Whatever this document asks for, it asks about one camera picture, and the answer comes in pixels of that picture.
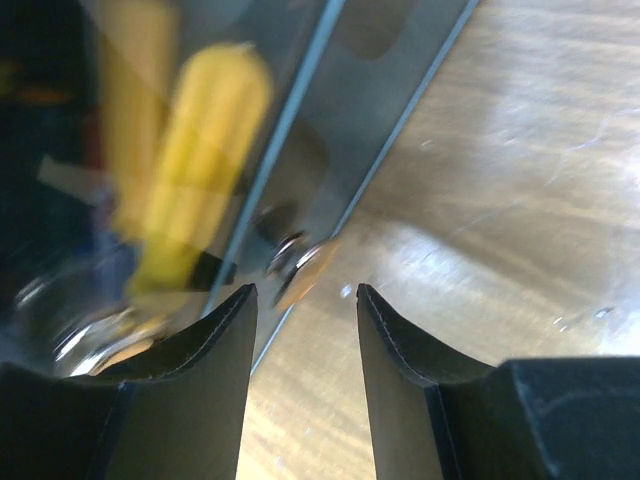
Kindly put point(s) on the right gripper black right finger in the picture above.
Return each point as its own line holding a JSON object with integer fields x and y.
{"x": 436, "y": 413}

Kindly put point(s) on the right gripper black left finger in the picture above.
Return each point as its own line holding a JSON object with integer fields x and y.
{"x": 174, "y": 411}

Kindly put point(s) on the yellow screwdriver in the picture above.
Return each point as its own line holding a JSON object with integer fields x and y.
{"x": 220, "y": 100}

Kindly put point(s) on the teal drawer box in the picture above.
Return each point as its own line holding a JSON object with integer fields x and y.
{"x": 86, "y": 90}

